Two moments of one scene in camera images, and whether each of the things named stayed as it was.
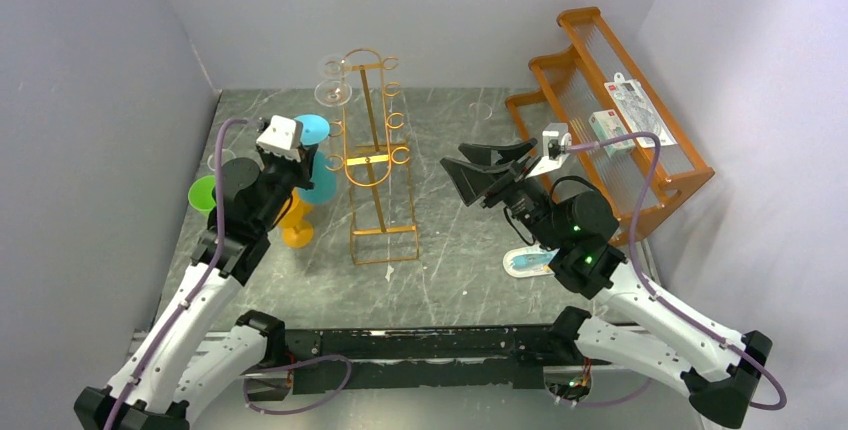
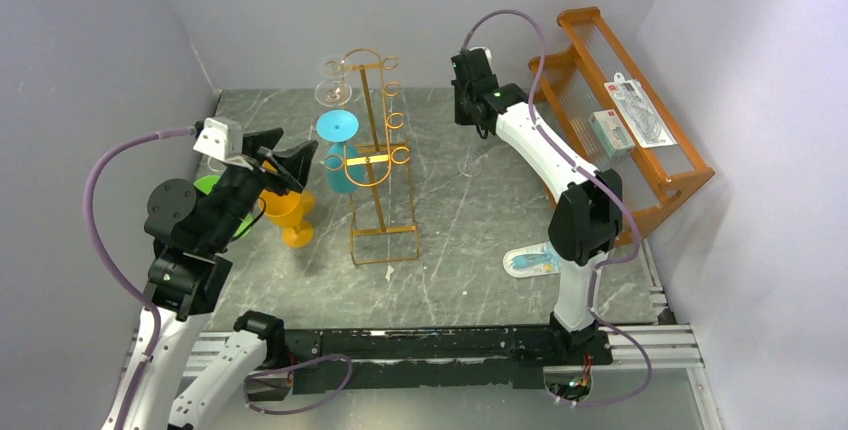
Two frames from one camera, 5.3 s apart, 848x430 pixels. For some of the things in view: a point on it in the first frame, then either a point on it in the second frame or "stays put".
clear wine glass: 332,93 stays put
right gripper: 505,183 to 465,80
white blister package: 631,100 stays put
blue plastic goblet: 323,173 to 338,126
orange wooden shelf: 596,125 stays put
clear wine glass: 333,66 stays put
